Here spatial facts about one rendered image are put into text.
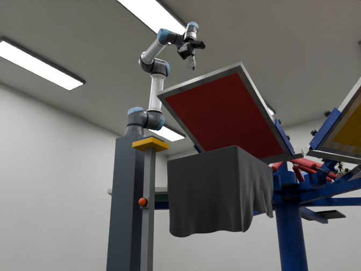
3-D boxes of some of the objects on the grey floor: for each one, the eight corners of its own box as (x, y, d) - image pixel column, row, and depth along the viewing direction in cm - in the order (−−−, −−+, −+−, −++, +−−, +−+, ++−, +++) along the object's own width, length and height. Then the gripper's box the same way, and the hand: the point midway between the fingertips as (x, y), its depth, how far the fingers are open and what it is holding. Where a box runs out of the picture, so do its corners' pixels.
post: (146, 378, 122) (153, 130, 158) (103, 369, 133) (119, 140, 170) (181, 366, 138) (181, 144, 175) (141, 359, 150) (147, 152, 187)
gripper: (191, 55, 219) (186, 76, 208) (173, 31, 207) (167, 53, 196) (202, 50, 215) (198, 72, 203) (185, 26, 203) (180, 48, 191)
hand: (187, 61), depth 198 cm, fingers open, 14 cm apart
